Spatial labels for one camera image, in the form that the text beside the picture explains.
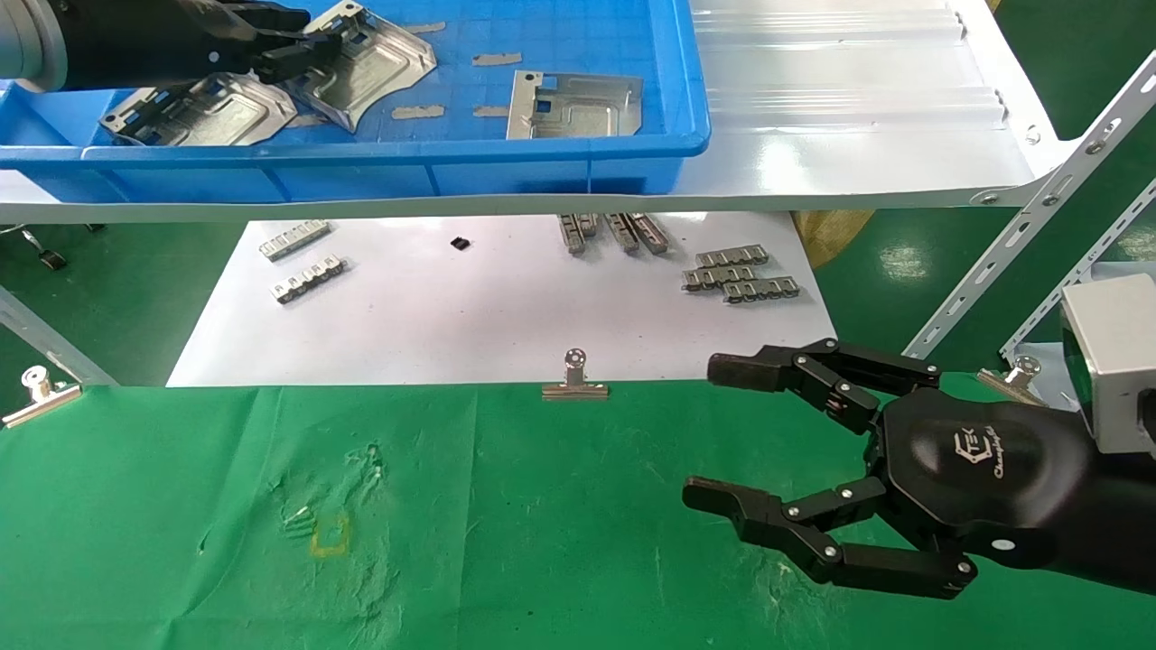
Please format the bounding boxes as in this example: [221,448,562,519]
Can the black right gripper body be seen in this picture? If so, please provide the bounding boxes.
[874,390,1089,570]

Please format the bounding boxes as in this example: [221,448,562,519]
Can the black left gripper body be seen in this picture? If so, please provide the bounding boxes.
[65,0,272,91]

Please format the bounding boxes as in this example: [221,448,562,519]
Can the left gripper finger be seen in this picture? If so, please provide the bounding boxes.
[185,0,312,37]
[253,34,344,84]

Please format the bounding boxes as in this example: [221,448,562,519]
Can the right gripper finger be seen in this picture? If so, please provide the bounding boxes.
[682,476,979,601]
[707,339,942,436]

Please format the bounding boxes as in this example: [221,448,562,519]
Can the metal bracket with curved edge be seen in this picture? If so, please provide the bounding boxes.
[280,0,437,134]

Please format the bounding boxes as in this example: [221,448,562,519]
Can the silver binder clip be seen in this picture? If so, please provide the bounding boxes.
[975,355,1039,407]
[542,349,611,401]
[0,366,82,430]

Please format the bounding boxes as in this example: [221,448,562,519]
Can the grey toothed metal part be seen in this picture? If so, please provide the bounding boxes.
[681,265,756,293]
[694,244,769,269]
[721,277,800,305]

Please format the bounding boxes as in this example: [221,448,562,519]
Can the yellow plastic bag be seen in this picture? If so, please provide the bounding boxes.
[790,210,877,270]

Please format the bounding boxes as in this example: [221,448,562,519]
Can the small silver comb part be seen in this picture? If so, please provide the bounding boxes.
[271,255,349,305]
[259,219,331,263]

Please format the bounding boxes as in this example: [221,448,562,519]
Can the white metal shelf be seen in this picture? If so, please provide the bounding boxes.
[0,0,1076,225]

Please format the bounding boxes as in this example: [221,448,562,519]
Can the black caster wheel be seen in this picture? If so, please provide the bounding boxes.
[18,226,69,272]

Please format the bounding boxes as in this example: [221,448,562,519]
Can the blue plastic bin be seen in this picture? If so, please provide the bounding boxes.
[0,0,712,204]

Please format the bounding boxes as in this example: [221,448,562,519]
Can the flat metal plate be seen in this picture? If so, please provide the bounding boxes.
[506,71,644,142]

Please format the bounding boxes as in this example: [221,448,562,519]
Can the white paper sheet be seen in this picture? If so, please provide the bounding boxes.
[167,212,836,389]

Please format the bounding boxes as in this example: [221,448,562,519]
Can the green table cloth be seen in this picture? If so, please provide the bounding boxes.
[0,375,1156,650]

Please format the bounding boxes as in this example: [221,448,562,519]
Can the metal bracket with slotted wall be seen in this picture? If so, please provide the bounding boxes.
[98,72,299,147]

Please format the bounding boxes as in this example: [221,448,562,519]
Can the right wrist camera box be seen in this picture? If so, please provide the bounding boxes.
[1058,274,1156,457]

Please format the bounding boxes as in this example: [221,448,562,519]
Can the white perforated rack post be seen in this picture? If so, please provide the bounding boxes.
[998,176,1156,362]
[906,50,1156,358]

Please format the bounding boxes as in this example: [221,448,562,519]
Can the grey metal frame bar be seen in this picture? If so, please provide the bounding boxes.
[0,284,118,389]

